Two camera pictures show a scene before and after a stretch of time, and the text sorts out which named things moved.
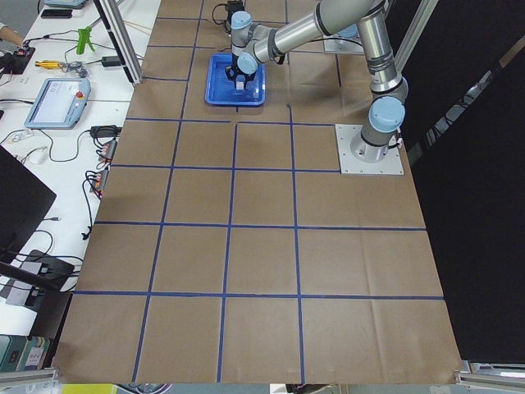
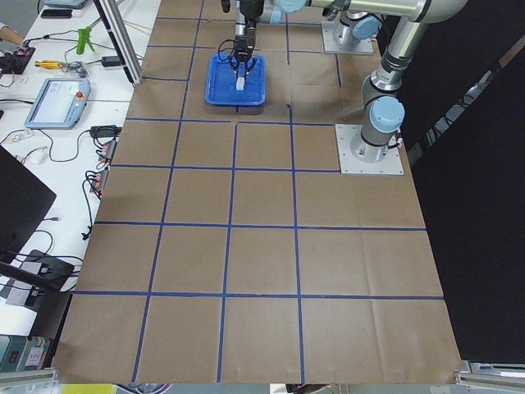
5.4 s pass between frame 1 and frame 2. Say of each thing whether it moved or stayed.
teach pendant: stayed
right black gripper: moved
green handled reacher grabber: stayed
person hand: stayed
